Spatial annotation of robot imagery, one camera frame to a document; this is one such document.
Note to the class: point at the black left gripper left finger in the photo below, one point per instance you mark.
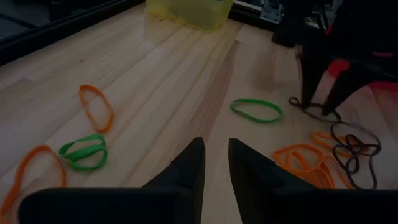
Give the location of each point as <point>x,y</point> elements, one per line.
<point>189,168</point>

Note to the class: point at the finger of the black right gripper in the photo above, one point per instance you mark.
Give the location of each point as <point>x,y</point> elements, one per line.
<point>311,77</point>
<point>342,90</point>

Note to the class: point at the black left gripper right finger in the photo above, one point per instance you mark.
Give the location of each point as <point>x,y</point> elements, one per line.
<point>248,171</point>

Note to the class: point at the pink-red plastic basket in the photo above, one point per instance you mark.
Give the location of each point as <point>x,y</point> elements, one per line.
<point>337,68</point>

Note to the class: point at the green rubber band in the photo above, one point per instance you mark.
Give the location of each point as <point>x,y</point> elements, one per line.
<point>84,151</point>
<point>232,107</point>

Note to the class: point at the yellow translucent plastic basket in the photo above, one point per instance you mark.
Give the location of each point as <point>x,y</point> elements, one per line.
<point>192,14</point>

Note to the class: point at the silver corner bracket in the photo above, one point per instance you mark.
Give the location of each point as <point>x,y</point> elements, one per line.
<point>270,12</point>

